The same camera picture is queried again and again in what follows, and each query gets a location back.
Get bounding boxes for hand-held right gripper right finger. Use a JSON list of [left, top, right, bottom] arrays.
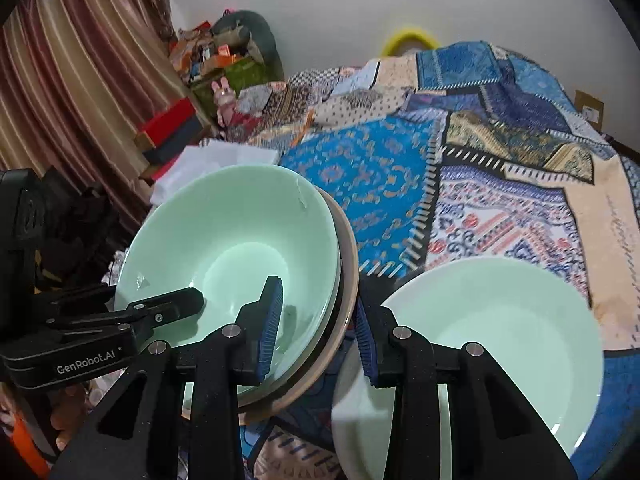
[[354, 300, 581, 480]]

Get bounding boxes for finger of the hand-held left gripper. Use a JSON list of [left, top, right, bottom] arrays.
[[34, 283, 117, 319], [47, 287, 205, 347]]

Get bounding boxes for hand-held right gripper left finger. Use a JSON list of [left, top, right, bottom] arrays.
[[47, 275, 285, 480]]

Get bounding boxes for pink bowl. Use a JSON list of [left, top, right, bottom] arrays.
[[240, 187, 361, 414]]

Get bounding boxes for white plate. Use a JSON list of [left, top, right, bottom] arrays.
[[331, 256, 608, 480]]

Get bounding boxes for green bowl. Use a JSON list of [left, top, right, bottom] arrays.
[[114, 164, 344, 396]]

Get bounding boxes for person's left hand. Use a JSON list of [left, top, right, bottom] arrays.
[[50, 385, 99, 454]]

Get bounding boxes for black bag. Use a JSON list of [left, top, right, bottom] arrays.
[[35, 167, 124, 282]]

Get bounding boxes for white folded cloth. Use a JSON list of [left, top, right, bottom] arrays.
[[150, 140, 279, 206]]

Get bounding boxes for dark flat box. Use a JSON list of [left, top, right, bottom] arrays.
[[142, 115, 214, 166]]

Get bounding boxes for patchwork blanket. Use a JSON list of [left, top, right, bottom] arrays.
[[100, 40, 640, 480]]

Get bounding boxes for red box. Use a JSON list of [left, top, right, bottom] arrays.
[[134, 97, 199, 149]]

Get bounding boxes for pink bunny toy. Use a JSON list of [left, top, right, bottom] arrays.
[[211, 79, 236, 126]]

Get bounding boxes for striped brown curtain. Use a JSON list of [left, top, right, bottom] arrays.
[[0, 0, 196, 232]]

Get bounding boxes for green shopping bag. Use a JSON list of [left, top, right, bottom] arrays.
[[190, 57, 274, 111]]

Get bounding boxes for pile of assorted boxes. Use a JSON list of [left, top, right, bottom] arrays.
[[167, 20, 237, 86]]

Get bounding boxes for cardboard box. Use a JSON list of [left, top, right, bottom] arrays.
[[574, 89, 605, 124]]

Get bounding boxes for yellow foam ring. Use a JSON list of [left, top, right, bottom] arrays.
[[381, 24, 441, 57]]

